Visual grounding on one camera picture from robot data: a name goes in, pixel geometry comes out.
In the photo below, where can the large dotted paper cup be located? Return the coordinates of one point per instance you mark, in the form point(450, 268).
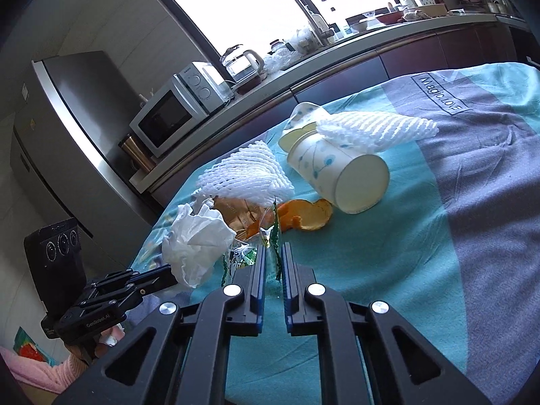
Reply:
point(337, 173)

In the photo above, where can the pink cloth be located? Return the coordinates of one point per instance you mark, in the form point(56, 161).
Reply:
point(29, 371)

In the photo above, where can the red bowl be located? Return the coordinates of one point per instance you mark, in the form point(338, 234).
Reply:
point(390, 17)

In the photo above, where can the crumpled rag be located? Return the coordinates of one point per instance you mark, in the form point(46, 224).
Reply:
point(415, 14)

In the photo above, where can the black appliance with dials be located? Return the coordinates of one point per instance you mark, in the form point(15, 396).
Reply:
point(55, 261)

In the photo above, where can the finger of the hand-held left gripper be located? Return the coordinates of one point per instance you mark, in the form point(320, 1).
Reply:
point(139, 279)
point(114, 299)

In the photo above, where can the cream basin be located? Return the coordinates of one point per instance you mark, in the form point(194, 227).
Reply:
point(432, 9)

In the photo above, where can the white microwave oven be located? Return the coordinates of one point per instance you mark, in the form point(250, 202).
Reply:
point(168, 118)

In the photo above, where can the kitchen window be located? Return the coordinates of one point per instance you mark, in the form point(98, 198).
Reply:
point(253, 4)

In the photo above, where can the orange peel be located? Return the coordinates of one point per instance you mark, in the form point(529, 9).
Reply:
point(310, 217)

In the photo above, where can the red teal printed box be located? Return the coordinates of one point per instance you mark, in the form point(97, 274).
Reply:
point(31, 348)

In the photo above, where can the clear plastic bag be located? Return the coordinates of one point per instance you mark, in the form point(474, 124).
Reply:
point(278, 55)

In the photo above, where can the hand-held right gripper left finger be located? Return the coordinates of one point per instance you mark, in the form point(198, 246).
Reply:
point(259, 291)

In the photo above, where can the white tissue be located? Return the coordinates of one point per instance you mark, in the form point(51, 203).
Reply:
point(194, 244)

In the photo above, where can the white bowl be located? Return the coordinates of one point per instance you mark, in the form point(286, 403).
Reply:
point(360, 25)

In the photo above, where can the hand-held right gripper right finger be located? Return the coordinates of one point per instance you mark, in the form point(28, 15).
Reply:
point(288, 291)

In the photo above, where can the long white foam net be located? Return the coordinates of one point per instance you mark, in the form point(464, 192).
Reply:
point(375, 130)

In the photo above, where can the crushed dotted paper cup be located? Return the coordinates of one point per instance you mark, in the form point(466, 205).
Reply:
point(303, 116)

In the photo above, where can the chrome kitchen faucet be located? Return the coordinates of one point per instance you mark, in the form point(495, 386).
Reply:
point(314, 12)

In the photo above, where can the teal grey printed blanket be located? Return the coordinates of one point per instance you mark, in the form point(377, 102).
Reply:
point(422, 240)

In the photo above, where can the copper canister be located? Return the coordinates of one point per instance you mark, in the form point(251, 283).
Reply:
point(137, 154)

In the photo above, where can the glass electric kettle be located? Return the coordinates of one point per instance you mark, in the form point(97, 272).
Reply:
point(242, 65)

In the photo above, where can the person's left forearm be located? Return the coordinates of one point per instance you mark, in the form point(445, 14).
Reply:
point(71, 369)

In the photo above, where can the steel refrigerator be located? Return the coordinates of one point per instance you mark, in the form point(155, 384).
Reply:
point(71, 135)

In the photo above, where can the folded white foam net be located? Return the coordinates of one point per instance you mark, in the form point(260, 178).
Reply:
point(244, 173)

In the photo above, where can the green snack wrapper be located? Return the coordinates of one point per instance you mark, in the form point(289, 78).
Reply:
point(244, 258)

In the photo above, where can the kitchen counter with dark cabinets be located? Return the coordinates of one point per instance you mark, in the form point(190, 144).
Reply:
point(337, 67)

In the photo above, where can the person's left hand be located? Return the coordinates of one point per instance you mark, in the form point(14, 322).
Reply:
point(110, 339)

